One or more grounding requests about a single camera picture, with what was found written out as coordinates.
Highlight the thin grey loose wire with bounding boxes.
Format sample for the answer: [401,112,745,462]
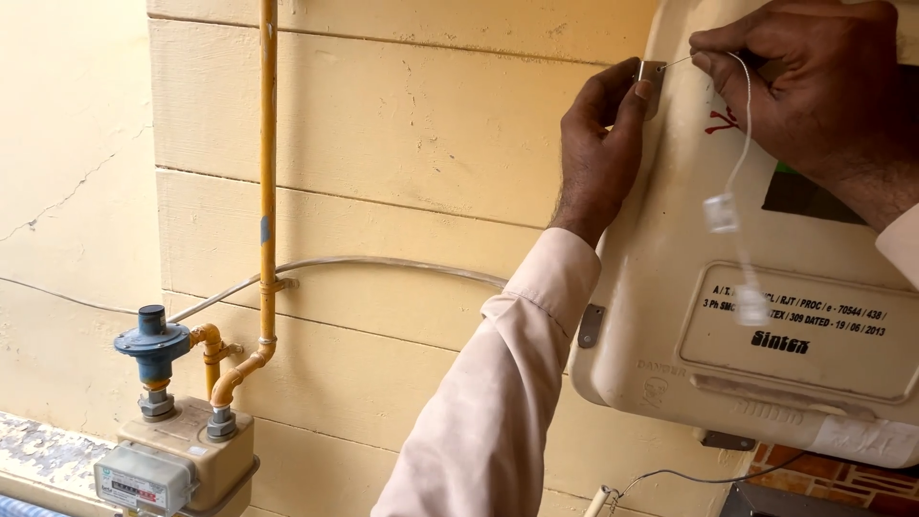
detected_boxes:
[609,450,808,514]

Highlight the short yellow bent pipe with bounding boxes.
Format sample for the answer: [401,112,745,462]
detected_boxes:
[188,322,244,401]

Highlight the dark metal mounting bracket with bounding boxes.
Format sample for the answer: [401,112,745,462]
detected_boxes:
[698,429,758,452]

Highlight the person's right hand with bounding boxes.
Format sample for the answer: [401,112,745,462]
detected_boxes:
[688,0,919,186]

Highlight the white plastic conduit pipe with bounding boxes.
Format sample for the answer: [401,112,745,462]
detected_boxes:
[583,484,613,517]

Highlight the thin grey wall wire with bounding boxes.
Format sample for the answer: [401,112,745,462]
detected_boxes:
[0,276,139,317]

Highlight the grey metal hasp plate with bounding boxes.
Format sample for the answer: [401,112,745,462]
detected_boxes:
[638,60,667,122]

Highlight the thick white wall cable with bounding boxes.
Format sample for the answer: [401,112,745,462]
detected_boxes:
[167,254,511,325]

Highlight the cream plastic meter box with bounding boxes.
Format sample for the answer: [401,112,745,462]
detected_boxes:
[567,0,919,469]

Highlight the blue gas regulator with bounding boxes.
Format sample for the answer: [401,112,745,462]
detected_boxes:
[112,304,192,422]

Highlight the white plastic seal tag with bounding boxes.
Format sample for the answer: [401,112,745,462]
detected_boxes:
[734,281,771,327]
[703,191,740,234]

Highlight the grey metal hinge bracket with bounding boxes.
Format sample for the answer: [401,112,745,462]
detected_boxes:
[577,303,606,350]

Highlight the long yellow gas pipe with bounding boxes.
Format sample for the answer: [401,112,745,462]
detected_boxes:
[210,0,300,410]

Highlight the thin white seal wire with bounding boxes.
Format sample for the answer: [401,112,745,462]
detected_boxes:
[656,50,753,196]

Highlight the beige gas meter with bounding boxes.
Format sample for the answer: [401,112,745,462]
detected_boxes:
[92,394,261,517]

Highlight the person's left hand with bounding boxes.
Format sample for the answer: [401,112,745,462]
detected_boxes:
[549,57,655,249]

